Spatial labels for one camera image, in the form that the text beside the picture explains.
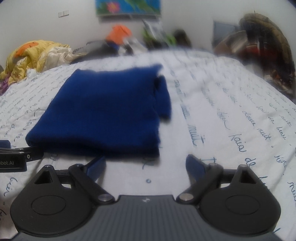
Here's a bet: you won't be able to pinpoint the blue fleece garment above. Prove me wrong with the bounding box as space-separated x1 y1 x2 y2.
26 64 171 158

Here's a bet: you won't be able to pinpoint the dark clothes on bed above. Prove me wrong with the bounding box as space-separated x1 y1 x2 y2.
72 40 133 57

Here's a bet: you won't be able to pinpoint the pile of clothes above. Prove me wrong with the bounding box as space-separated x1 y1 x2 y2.
213 13 295 96

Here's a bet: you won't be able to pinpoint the yellow quilt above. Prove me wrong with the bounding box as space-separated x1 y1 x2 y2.
1 40 71 85

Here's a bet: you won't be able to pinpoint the green stool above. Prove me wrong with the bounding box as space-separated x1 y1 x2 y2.
142 28 177 50

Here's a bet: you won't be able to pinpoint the orange bag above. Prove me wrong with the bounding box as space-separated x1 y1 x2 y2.
106 25 132 45

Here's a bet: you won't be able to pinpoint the grey framed board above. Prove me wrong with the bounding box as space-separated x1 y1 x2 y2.
212 21 240 48

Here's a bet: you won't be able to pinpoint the lotus flower painting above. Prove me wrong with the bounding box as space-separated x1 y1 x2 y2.
95 0 161 16

